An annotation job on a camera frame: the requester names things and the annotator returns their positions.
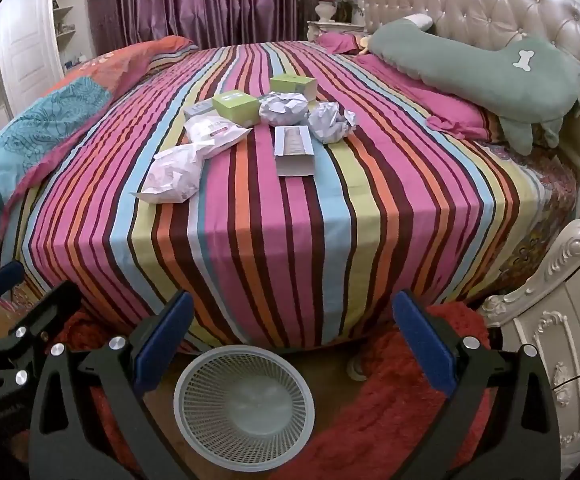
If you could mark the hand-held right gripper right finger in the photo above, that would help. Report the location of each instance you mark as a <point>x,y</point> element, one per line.
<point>424,345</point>

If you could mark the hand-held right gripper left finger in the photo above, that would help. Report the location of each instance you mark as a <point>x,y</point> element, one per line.
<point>166,345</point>

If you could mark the white mesh plastic basket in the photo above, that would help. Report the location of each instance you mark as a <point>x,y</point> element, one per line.
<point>245,410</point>

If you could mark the white plastic packet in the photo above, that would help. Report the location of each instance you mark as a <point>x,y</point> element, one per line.
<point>175,175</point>

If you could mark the white packet with pink label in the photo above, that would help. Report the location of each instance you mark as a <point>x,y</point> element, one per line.
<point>215,132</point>

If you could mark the white paper ball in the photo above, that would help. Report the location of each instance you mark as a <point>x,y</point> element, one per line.
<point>331,122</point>
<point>282,109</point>

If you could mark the green cardboard box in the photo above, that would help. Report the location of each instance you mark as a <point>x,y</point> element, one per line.
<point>294,86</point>
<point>235,107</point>

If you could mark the white bed leg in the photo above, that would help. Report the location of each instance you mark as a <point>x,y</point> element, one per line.
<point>357,362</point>

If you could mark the red shaggy rug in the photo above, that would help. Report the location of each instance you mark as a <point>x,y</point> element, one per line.
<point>385,410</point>

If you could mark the cream ornate nightstand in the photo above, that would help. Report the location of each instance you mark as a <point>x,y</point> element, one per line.
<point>560,350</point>

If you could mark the striped colourful bedsheet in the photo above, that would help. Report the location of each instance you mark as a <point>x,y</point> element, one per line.
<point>270,240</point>

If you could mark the orange and teal quilt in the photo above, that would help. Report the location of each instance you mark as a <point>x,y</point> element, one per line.
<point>35,125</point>

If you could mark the brown patterned mattress cover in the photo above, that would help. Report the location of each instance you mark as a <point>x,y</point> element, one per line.
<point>535,200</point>

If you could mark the beige cardboard box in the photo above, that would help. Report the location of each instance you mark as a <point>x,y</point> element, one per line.
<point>294,152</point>

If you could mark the white wardrobe door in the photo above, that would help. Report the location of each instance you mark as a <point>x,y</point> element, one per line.
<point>27,45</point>

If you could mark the small grey box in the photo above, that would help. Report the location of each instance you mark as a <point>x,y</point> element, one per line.
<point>199,109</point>

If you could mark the green dog-shaped pillow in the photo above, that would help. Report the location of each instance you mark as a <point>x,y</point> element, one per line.
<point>495,70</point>

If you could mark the small pink pillow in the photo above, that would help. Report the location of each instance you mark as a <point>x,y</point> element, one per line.
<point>337,42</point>

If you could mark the cream ornate bedside table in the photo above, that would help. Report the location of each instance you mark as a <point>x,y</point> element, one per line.
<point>337,27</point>

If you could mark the purple curtain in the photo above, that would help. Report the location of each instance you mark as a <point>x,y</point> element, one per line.
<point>195,0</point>

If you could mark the cream tufted headboard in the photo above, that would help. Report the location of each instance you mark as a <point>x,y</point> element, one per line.
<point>495,5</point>

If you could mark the white vase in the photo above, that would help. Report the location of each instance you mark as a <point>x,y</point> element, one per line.
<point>326,11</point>

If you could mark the white wall shelf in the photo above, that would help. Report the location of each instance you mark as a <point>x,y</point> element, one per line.
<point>70,25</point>

